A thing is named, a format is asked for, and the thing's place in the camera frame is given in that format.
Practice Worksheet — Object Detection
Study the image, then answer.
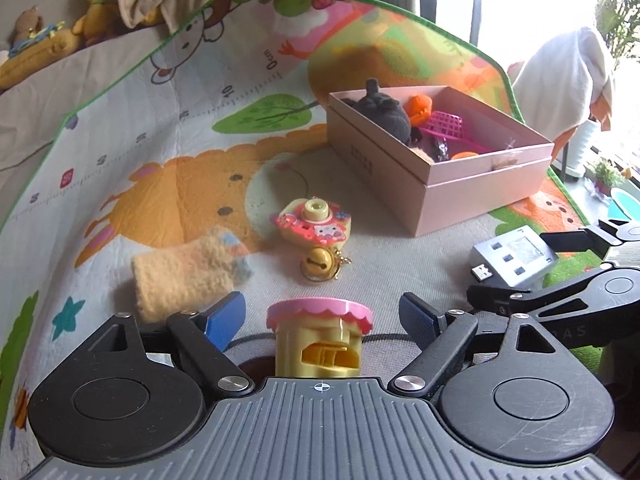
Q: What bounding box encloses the yellow bell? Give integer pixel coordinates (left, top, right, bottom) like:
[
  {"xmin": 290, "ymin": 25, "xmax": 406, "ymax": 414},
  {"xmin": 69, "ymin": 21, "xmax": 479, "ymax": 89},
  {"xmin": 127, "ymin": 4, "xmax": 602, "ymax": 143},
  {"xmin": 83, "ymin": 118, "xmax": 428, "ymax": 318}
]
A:
[{"xmin": 300, "ymin": 246, "xmax": 351, "ymax": 283}]

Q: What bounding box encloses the pink cardboard box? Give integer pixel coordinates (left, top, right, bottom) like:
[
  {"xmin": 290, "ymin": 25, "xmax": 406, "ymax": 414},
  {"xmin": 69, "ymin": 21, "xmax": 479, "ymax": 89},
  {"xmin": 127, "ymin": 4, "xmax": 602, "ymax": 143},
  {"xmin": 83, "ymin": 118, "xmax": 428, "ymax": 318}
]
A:
[{"xmin": 326, "ymin": 85, "xmax": 555, "ymax": 237}]

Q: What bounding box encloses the dark shiny packet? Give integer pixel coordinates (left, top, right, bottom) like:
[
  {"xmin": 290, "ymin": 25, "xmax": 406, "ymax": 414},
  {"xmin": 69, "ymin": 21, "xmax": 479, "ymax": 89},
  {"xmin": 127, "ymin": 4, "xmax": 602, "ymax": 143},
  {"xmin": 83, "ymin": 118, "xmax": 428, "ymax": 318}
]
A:
[{"xmin": 420, "ymin": 132, "xmax": 451, "ymax": 163}]

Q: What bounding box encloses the pink mesh basket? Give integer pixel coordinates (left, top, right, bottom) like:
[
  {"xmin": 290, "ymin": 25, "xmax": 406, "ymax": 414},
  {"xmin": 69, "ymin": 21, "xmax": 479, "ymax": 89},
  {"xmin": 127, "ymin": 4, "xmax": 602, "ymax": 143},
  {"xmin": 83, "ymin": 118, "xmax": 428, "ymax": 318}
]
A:
[{"xmin": 417, "ymin": 111, "xmax": 493, "ymax": 153}]

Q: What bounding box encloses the small potted plant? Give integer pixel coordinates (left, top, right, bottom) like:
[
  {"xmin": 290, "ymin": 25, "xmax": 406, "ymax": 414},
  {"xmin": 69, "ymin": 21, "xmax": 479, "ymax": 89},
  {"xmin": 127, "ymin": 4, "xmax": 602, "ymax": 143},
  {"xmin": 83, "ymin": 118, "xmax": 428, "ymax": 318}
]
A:
[{"xmin": 587, "ymin": 157, "xmax": 623, "ymax": 196}]

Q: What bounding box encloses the yellow duck plush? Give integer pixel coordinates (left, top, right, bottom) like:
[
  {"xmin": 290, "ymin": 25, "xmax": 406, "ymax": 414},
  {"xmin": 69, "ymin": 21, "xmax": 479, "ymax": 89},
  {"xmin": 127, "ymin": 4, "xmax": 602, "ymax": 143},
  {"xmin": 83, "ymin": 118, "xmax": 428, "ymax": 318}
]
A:
[{"xmin": 72, "ymin": 0, "xmax": 121, "ymax": 46}]

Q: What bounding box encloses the yellow plush pillow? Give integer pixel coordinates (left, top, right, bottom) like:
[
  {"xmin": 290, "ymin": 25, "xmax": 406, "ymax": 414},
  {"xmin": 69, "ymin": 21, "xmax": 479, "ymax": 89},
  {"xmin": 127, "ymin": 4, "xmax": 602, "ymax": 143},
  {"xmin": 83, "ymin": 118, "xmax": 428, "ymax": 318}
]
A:
[{"xmin": 0, "ymin": 24, "xmax": 83, "ymax": 90}]

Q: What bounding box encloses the colourful cartoon play mat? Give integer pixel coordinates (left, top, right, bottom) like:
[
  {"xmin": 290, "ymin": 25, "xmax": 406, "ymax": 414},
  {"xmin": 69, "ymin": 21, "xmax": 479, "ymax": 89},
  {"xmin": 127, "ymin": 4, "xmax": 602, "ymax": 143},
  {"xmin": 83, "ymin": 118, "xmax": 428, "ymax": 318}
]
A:
[{"xmin": 0, "ymin": 0, "xmax": 616, "ymax": 461}]

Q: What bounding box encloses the brown teddy bear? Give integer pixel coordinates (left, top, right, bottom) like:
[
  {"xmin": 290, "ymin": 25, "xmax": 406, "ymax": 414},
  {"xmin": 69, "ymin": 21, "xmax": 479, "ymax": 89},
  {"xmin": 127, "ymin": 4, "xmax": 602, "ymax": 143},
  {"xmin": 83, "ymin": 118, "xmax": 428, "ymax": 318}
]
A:
[{"xmin": 11, "ymin": 6, "xmax": 43, "ymax": 46}]

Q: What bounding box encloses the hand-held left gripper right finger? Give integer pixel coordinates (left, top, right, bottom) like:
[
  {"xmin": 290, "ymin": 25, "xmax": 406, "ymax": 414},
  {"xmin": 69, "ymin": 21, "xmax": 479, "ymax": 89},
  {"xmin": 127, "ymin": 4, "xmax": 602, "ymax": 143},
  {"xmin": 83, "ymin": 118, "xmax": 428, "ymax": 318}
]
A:
[{"xmin": 390, "ymin": 294, "xmax": 563, "ymax": 401}]

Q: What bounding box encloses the yellow jar with pink lid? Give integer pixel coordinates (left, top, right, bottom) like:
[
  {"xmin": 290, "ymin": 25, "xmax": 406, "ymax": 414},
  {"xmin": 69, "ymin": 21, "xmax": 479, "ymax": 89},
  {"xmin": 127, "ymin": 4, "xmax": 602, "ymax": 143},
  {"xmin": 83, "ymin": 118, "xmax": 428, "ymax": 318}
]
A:
[{"xmin": 266, "ymin": 299, "xmax": 375, "ymax": 378}]

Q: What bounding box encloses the white draped cloth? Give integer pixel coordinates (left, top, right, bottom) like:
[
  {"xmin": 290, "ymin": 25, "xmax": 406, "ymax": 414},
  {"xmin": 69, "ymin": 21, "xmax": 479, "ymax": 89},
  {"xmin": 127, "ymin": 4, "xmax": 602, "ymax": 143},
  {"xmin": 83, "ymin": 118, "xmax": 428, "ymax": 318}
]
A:
[{"xmin": 512, "ymin": 25, "xmax": 616, "ymax": 133}]

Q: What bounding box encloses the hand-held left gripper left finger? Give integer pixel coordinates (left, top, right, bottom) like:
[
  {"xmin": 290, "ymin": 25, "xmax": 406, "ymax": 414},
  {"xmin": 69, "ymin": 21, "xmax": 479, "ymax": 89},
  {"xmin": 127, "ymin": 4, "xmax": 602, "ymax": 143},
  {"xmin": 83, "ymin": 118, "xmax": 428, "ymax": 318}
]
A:
[{"xmin": 97, "ymin": 291, "xmax": 256, "ymax": 401}]

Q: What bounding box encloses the dark window frame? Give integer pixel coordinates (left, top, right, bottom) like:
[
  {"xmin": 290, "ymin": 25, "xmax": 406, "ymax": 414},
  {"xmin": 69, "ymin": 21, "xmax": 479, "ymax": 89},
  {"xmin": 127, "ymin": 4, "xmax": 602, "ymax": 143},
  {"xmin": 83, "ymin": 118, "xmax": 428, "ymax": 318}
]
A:
[{"xmin": 420, "ymin": 0, "xmax": 483, "ymax": 51}]

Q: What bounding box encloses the white pot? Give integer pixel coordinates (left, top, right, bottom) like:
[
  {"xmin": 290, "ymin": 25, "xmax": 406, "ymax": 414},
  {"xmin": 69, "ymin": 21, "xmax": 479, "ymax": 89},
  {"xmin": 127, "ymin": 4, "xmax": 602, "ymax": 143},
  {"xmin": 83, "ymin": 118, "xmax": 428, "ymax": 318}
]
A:
[{"xmin": 562, "ymin": 120, "xmax": 598, "ymax": 178}]

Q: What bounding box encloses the black plush toy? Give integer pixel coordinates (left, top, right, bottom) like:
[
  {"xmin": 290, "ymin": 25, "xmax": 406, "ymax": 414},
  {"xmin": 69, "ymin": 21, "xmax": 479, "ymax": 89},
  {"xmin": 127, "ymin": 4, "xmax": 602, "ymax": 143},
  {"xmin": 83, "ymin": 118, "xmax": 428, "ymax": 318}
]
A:
[{"xmin": 342, "ymin": 78, "xmax": 413, "ymax": 143}]

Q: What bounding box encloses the small orange pumpkin toy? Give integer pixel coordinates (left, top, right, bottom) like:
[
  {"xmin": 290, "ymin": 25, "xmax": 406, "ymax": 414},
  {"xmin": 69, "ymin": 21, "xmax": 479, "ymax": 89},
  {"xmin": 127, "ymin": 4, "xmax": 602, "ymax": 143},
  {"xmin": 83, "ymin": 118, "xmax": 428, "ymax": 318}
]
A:
[{"xmin": 404, "ymin": 94, "xmax": 435, "ymax": 123}]

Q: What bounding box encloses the pink yellow toy camera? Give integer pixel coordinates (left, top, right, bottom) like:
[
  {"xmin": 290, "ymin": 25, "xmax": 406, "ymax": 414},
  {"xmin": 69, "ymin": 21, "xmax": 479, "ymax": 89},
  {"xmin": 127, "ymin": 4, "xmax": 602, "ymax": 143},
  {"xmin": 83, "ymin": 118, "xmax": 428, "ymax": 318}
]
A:
[{"xmin": 272, "ymin": 197, "xmax": 352, "ymax": 247}]

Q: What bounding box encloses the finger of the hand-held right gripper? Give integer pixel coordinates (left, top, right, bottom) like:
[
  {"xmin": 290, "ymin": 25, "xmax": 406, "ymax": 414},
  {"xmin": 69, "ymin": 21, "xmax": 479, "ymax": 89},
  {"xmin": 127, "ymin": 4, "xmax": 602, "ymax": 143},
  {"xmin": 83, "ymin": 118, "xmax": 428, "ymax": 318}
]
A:
[
  {"xmin": 541, "ymin": 220, "xmax": 640, "ymax": 261},
  {"xmin": 467, "ymin": 266, "xmax": 640, "ymax": 318}
]

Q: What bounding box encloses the teal dish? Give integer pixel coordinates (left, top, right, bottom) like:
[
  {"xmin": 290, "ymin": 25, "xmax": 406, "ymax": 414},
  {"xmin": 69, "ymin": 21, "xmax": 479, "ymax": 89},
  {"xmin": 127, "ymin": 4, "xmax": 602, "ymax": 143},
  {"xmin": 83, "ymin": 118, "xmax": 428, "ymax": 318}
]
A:
[{"xmin": 610, "ymin": 187, "xmax": 640, "ymax": 221}]

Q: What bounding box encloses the grey usb hub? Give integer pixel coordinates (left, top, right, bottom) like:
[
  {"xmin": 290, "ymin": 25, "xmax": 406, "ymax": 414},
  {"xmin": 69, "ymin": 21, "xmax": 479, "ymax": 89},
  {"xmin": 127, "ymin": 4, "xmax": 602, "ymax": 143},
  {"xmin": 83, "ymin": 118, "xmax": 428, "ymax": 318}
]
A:
[{"xmin": 469, "ymin": 226, "xmax": 560, "ymax": 288}]

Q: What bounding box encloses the tall green plant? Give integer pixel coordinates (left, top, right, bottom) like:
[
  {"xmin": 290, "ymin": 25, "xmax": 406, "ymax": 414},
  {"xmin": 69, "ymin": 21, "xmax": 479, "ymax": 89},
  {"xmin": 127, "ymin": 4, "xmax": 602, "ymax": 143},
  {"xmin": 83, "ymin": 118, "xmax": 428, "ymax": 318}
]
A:
[{"xmin": 595, "ymin": 0, "xmax": 640, "ymax": 61}]

